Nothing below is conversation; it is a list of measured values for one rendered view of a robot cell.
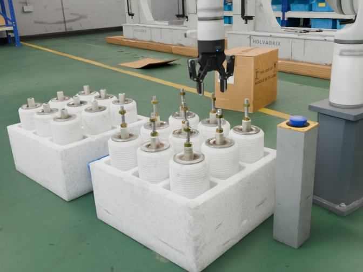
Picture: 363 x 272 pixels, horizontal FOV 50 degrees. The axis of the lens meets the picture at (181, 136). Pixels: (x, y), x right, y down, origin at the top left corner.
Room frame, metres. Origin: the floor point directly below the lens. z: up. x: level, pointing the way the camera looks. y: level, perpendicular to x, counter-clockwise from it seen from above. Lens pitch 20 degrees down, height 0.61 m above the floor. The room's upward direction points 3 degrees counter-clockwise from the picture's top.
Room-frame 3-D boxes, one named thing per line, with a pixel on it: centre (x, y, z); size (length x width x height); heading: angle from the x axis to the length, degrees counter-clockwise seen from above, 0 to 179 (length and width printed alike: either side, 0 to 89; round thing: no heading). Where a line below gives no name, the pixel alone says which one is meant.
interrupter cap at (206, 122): (1.08, -0.10, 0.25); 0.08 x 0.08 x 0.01
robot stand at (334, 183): (1.03, -0.46, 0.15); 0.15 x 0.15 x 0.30; 34
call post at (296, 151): (0.85, -0.27, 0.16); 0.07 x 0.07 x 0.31; 46
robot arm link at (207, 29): (1.10, -0.09, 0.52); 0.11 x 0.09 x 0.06; 21
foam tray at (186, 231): (1.00, -0.01, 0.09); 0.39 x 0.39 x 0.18; 46
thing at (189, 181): (0.83, -0.01, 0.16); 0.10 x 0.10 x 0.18
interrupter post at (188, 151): (0.83, -0.01, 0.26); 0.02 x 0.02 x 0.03
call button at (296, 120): (0.85, -0.27, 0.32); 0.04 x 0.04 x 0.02
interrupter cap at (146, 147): (0.91, 0.07, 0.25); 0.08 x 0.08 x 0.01
